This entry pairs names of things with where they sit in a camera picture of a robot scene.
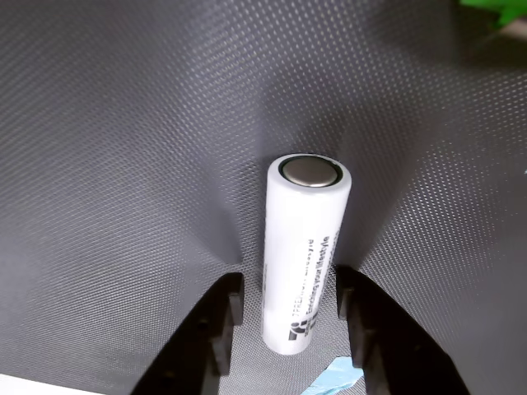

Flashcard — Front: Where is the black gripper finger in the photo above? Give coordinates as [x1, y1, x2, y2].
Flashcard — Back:
[335, 264, 473, 395]
[129, 271, 245, 395]

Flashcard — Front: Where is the white cylindrical battery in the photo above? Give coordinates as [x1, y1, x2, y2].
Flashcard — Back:
[261, 152, 353, 356]

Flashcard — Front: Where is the green battery holder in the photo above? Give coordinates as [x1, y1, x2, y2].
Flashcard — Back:
[459, 0, 527, 40]

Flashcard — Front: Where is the blue masking tape strip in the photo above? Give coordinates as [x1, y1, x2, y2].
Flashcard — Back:
[306, 355, 366, 395]

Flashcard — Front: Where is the dark grey textured mat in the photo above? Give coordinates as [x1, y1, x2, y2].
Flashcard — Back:
[0, 0, 527, 395]

